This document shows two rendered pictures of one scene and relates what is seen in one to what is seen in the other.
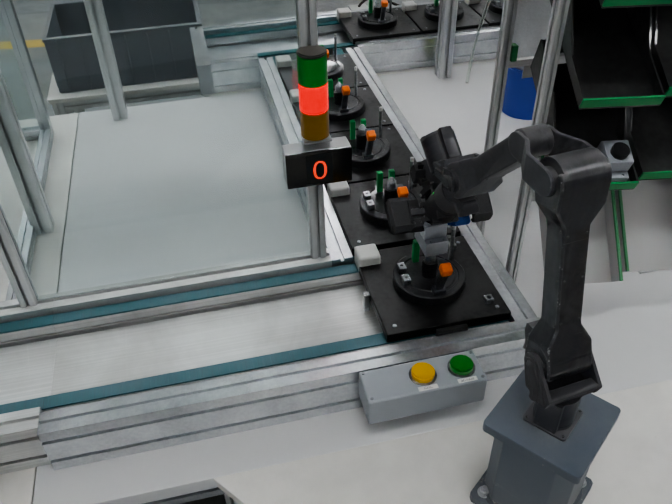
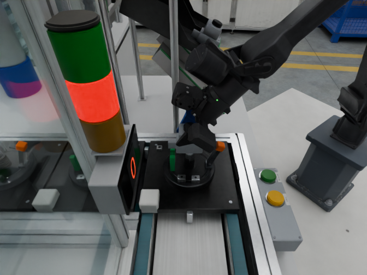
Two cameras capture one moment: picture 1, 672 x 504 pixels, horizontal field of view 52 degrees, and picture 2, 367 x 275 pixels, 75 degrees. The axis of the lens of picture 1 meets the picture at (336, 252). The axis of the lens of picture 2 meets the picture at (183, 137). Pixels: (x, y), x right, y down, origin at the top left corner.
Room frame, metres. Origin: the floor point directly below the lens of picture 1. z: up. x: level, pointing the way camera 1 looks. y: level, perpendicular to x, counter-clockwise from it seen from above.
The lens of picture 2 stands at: (0.92, 0.24, 1.48)
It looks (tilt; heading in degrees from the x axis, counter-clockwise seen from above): 42 degrees down; 283
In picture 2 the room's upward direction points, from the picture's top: straight up
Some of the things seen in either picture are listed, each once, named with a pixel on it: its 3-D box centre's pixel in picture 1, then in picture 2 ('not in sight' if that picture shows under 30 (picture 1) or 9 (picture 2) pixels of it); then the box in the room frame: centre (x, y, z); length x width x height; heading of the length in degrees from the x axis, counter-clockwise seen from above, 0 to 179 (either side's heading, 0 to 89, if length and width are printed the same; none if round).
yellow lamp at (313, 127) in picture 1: (314, 121); (103, 126); (1.07, 0.03, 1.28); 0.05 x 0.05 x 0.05
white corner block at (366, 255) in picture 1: (367, 258); (149, 201); (1.07, -0.06, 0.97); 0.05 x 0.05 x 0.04; 12
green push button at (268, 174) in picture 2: (461, 366); (267, 176); (0.78, -0.21, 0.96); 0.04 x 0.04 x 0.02
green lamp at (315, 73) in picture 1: (312, 67); (81, 49); (1.07, 0.03, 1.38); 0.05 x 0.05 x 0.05
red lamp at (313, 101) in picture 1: (313, 95); (93, 92); (1.07, 0.03, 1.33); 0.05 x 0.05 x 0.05
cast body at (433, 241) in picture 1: (430, 226); (185, 137); (1.01, -0.18, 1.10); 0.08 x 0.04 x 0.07; 13
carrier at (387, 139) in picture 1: (362, 138); not in sight; (1.49, -0.07, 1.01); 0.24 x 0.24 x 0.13; 12
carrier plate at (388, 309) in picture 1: (428, 284); (189, 172); (1.00, -0.18, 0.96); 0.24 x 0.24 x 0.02; 12
